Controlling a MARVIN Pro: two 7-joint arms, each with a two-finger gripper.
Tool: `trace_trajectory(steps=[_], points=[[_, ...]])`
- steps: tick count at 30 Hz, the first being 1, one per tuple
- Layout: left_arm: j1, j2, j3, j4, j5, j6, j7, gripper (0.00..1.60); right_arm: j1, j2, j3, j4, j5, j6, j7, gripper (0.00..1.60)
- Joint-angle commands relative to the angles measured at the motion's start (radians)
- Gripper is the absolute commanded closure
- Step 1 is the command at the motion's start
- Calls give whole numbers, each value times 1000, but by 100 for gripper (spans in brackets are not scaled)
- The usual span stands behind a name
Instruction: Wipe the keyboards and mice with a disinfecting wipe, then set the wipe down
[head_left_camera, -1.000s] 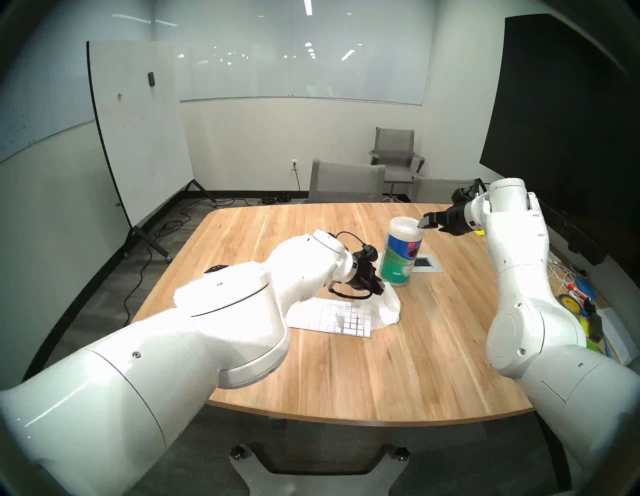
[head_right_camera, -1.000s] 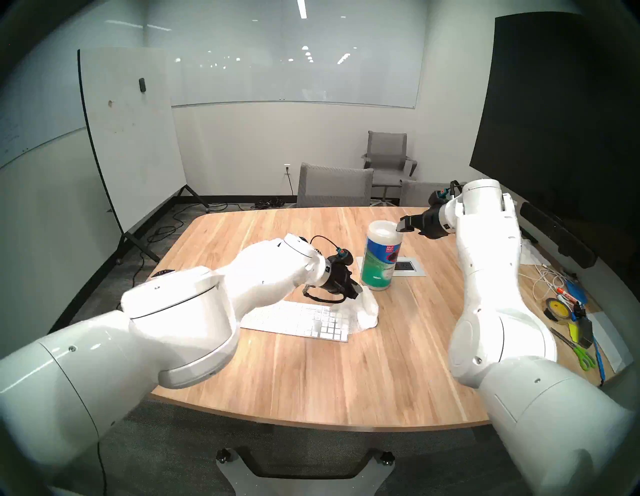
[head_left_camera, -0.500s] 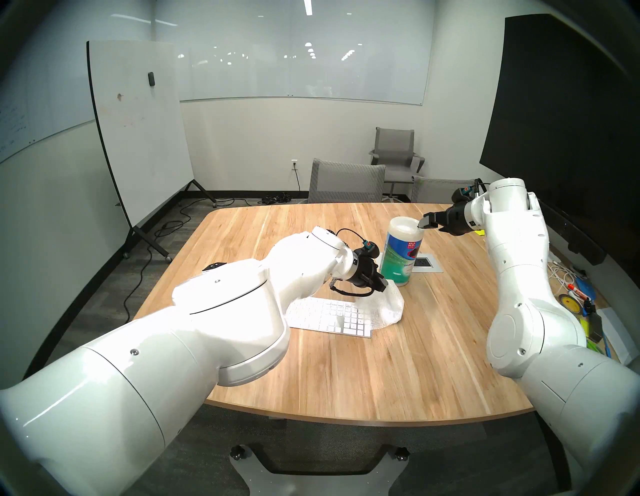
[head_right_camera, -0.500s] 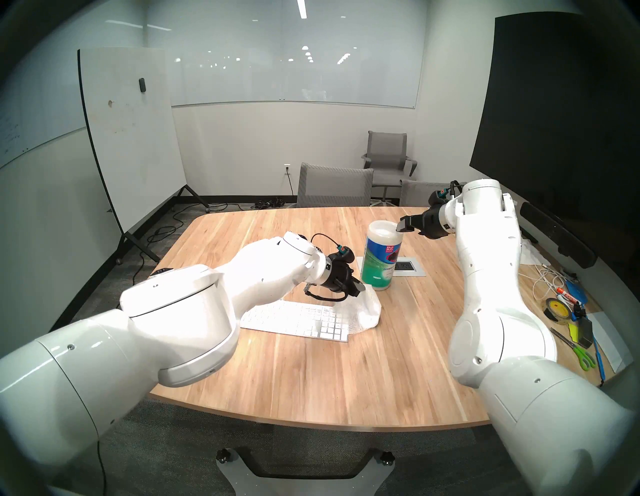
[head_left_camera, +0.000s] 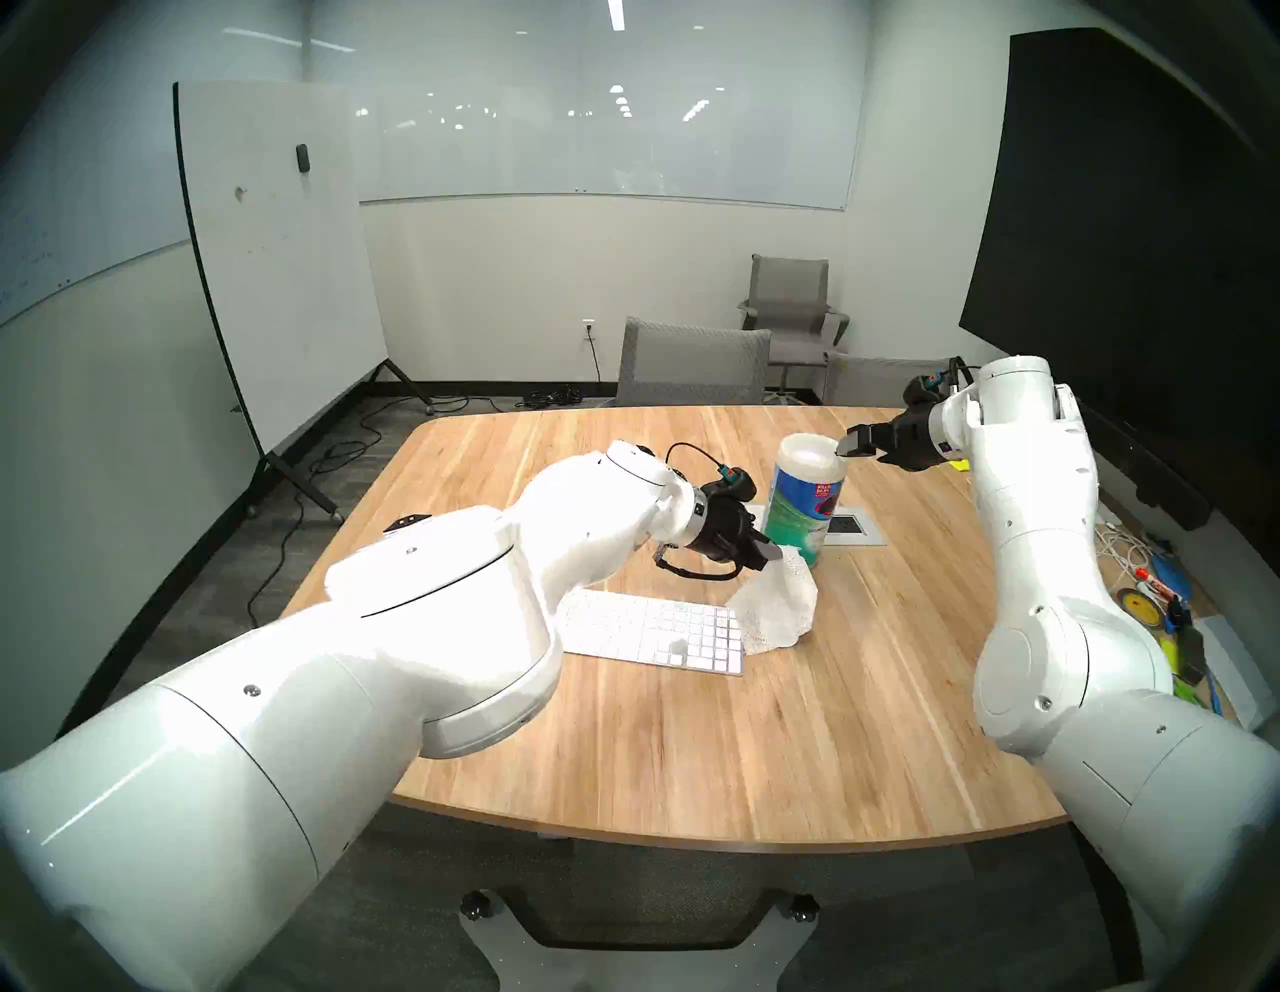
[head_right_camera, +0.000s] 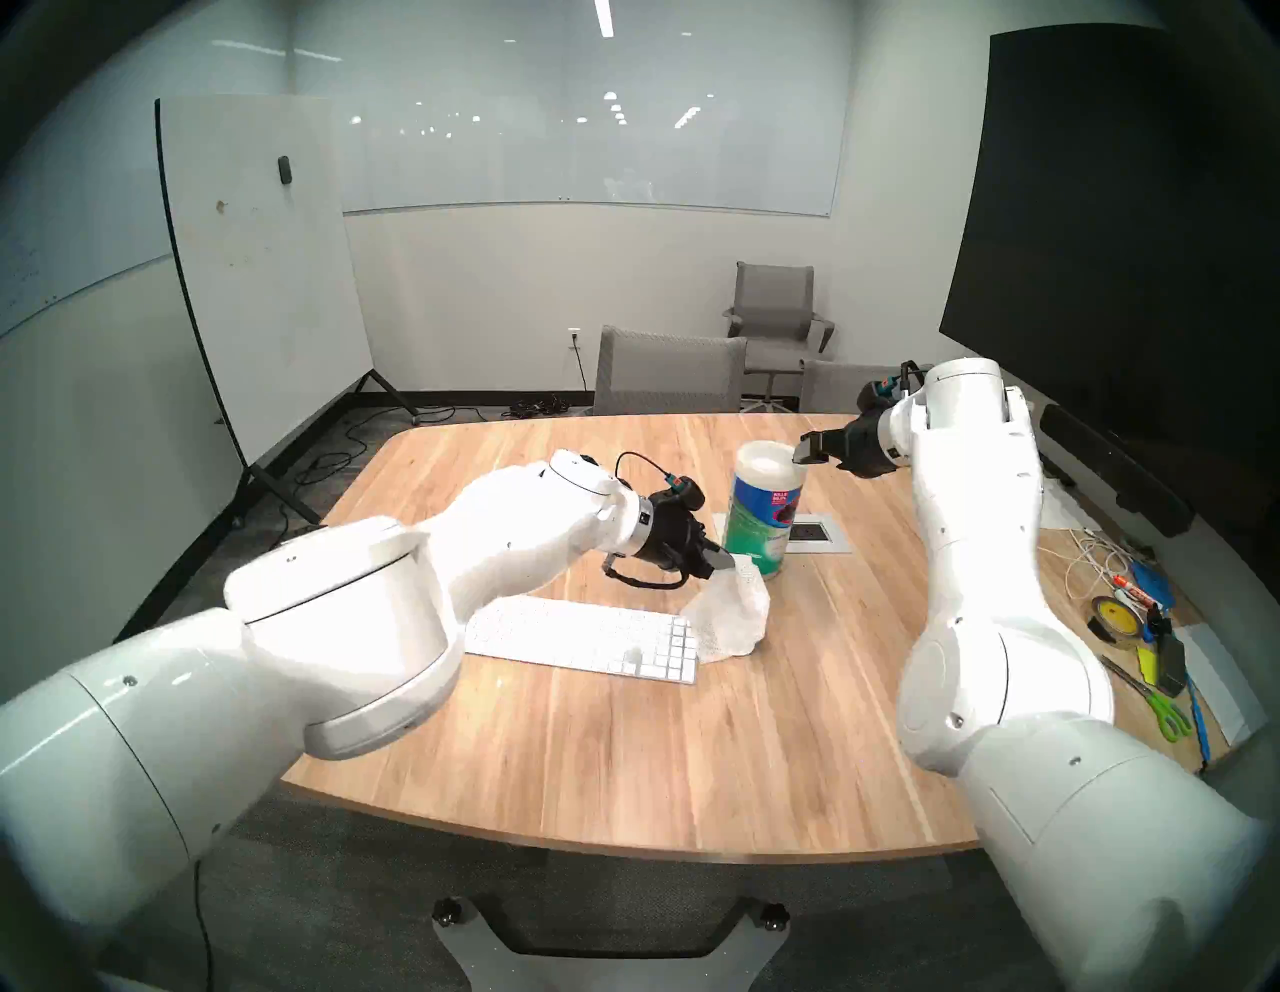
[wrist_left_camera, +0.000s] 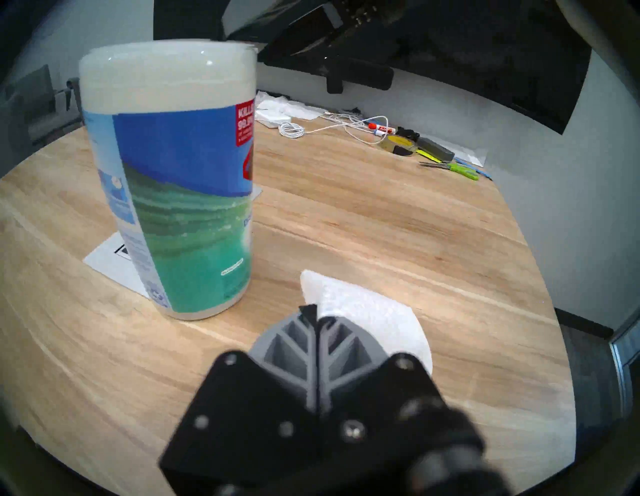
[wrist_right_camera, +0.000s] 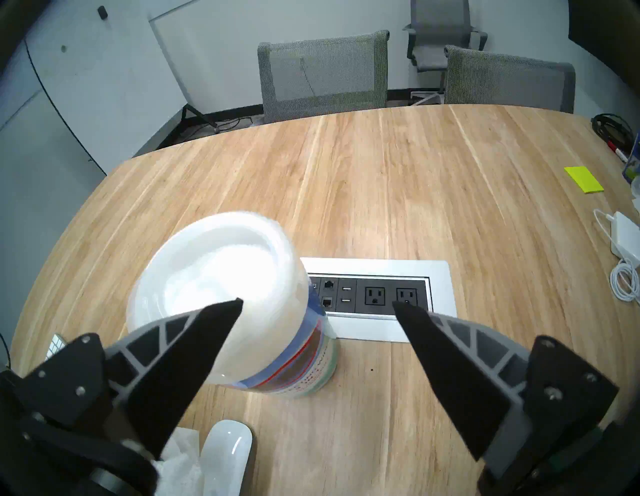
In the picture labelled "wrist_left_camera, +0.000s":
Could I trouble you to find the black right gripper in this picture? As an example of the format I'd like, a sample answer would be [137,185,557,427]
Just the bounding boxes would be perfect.
[221,0,403,60]

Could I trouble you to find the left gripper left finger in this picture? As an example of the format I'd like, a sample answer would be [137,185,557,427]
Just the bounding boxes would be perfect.
[158,303,327,496]

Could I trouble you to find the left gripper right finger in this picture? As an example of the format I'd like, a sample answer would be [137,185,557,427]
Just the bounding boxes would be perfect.
[318,315,447,479]

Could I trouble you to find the white disinfecting wipe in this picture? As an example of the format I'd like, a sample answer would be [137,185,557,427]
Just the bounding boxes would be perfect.
[299,269,434,377]

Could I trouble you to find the green blue wipes canister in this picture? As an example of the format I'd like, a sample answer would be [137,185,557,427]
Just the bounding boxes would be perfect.
[78,38,259,321]

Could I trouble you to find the crumpled white tissue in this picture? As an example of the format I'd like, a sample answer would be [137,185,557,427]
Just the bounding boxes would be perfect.
[255,91,327,121]

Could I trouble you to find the yellow tape roll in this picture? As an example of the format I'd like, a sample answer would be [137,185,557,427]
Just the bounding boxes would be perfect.
[379,134,419,157]

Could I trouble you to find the black block eraser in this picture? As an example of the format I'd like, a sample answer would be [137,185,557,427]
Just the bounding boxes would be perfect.
[417,137,456,163]

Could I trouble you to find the silver table power outlet panel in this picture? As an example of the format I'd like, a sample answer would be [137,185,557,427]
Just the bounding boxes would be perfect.
[82,184,264,301]

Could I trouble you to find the white paper sheet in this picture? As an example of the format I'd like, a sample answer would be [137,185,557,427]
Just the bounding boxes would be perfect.
[425,134,487,169]

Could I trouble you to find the blue pen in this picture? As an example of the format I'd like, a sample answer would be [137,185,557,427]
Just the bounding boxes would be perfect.
[452,157,494,181]

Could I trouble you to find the grey office chair with armrests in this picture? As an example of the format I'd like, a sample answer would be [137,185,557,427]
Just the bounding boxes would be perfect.
[19,64,84,147]

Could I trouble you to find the white charger with cable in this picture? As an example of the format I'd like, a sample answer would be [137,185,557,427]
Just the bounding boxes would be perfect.
[254,108,387,146]

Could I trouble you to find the large black wall screen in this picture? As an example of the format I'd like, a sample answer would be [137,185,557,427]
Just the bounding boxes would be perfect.
[152,0,594,136]

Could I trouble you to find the green handled scissors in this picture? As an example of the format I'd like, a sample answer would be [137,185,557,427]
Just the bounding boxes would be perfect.
[418,160,480,181]

